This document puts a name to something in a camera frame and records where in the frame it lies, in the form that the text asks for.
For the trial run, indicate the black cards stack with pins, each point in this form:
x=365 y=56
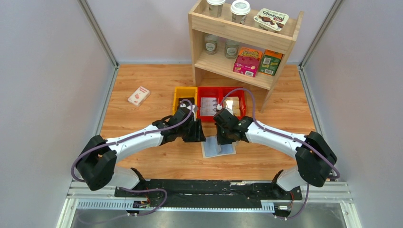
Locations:
x=186 y=100

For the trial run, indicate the gold cards stack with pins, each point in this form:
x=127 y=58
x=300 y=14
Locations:
x=233 y=103

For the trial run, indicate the right paper coffee cup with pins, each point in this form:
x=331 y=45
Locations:
x=239 y=9

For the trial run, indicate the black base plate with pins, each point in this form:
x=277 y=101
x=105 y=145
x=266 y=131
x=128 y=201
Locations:
x=210 y=193

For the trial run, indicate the glass jar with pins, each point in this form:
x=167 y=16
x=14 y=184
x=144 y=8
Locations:
x=211 y=43
x=231 y=49

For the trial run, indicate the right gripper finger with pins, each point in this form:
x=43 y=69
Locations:
x=227 y=140
x=218 y=138

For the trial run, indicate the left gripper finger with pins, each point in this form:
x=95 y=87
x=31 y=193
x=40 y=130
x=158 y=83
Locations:
x=193 y=138
x=199 y=135

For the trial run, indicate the paper coffee cup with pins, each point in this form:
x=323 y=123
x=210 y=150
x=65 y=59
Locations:
x=239 y=9
x=215 y=7

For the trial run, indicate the right glass jar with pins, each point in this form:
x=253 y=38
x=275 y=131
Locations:
x=231 y=49

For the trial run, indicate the yellow plastic bin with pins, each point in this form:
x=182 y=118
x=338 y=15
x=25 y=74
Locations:
x=180 y=93

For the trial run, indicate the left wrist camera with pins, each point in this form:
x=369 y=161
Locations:
x=192 y=108

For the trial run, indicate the aluminium frame rail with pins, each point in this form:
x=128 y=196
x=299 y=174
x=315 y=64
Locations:
x=333 y=193

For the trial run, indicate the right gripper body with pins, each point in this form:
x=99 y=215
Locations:
x=226 y=129

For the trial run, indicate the beige card holder wallet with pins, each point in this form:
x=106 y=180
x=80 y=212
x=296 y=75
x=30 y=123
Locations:
x=210 y=148

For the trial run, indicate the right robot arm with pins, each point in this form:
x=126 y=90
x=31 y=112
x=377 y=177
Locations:
x=315 y=159

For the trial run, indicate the wooden shelf unit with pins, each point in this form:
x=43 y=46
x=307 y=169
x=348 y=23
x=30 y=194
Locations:
x=201 y=24

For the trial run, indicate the silver vip card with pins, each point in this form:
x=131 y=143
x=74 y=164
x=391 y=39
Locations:
x=208 y=101
x=208 y=111

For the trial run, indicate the left paper coffee cup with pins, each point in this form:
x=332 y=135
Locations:
x=215 y=7

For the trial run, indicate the pink orange Scrub Mommy box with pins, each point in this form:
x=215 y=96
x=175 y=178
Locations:
x=247 y=62

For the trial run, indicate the silver VIP card lower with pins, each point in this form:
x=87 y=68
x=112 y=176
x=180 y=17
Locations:
x=208 y=111

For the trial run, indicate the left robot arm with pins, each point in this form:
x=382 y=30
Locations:
x=97 y=164

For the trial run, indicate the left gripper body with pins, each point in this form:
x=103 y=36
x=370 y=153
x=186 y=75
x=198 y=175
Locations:
x=182 y=130

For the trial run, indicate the left glass jar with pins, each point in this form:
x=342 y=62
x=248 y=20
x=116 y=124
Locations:
x=211 y=43

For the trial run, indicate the Chobani yogurt cup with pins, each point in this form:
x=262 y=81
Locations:
x=270 y=20

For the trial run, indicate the white red sponge pack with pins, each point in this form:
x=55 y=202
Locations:
x=139 y=96

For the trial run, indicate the silver VIP card upper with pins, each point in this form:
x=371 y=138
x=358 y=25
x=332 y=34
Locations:
x=208 y=101

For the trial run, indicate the green carton box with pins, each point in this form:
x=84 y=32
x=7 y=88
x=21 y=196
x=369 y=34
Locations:
x=270 y=62

